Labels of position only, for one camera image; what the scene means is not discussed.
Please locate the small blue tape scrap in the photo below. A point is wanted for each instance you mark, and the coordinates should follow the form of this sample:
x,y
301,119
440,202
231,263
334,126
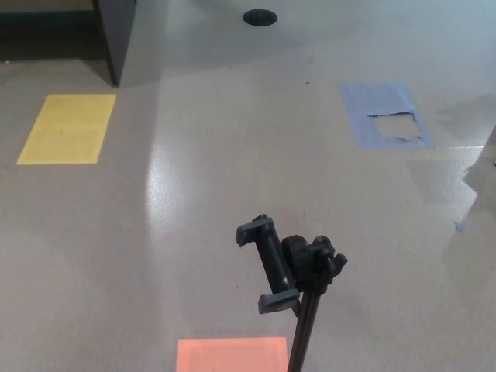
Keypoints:
x,y
460,228

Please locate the orange paper floor sheet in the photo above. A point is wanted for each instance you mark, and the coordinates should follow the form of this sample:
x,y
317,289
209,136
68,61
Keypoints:
x,y
232,354

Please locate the dark desk side panel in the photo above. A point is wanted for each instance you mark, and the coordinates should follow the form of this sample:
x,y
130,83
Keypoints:
x,y
116,31

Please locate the yellow paper floor sheet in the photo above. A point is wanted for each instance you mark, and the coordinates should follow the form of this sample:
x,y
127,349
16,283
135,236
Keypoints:
x,y
66,128

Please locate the black tripod phone stand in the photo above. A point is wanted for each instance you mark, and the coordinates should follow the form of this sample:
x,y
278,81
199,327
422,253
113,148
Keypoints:
x,y
271,263

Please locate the torn blue paper floor sheet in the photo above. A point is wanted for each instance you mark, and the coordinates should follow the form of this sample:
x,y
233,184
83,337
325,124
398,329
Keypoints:
x,y
364,108

